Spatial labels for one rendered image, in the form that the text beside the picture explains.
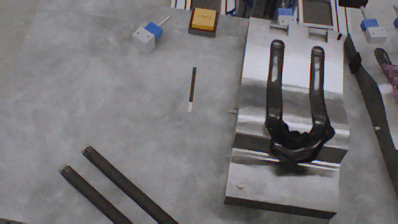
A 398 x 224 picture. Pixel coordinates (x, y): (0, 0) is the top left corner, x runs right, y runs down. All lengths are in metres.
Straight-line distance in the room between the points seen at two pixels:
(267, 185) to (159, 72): 0.43
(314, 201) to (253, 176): 0.15
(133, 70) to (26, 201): 0.44
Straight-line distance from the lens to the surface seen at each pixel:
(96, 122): 1.21
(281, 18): 1.35
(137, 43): 1.30
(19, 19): 2.55
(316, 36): 1.33
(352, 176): 1.22
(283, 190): 1.09
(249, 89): 1.15
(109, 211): 1.06
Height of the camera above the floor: 1.86
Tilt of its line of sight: 61 degrees down
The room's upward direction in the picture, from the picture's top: 5 degrees clockwise
